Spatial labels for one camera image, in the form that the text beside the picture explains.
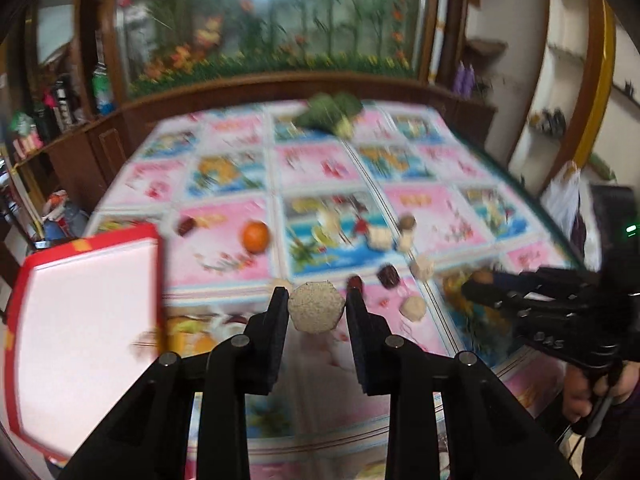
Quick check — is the orange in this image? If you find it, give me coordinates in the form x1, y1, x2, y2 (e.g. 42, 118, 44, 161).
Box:
471, 269, 494, 284
241, 221, 271, 255

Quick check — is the dark red jujube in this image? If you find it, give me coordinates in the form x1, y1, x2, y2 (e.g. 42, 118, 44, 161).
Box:
176, 217, 198, 237
347, 275, 363, 294
376, 264, 400, 289

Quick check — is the small cream pastry piece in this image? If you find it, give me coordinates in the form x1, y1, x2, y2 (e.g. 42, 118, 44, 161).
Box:
397, 231, 414, 254

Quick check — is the round beige cake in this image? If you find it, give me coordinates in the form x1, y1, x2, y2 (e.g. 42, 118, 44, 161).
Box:
271, 278, 294, 292

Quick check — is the brown kiwi fruit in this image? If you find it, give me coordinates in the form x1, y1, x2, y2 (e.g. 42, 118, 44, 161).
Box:
398, 214, 416, 233

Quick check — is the hexagonal beige cake large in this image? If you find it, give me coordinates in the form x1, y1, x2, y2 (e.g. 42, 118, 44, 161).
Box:
288, 281, 345, 334

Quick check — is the person's right hand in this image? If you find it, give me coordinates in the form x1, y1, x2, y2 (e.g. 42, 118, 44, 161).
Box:
562, 361, 639, 424

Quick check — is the red white cardboard tray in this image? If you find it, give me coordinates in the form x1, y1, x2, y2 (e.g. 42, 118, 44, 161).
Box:
3, 223, 164, 460

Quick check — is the colourful fruit print tablecloth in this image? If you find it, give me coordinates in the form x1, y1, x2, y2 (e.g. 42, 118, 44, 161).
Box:
84, 98, 586, 480

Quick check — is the blue thermos jug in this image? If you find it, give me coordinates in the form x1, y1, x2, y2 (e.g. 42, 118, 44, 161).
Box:
42, 190, 89, 240

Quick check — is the purple bottles pair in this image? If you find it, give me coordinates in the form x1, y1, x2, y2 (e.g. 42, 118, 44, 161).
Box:
452, 62, 475, 99

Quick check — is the wooden low cabinet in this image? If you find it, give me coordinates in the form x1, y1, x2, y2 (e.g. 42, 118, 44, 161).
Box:
14, 71, 499, 212

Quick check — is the green broccoli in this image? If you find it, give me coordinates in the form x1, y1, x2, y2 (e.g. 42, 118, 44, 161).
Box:
292, 92, 363, 140

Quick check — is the green label water bottle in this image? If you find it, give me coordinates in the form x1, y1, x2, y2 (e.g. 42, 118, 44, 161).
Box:
92, 63, 115, 116

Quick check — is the glass flower display panel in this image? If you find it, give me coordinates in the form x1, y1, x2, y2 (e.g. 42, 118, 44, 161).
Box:
116, 0, 426, 99

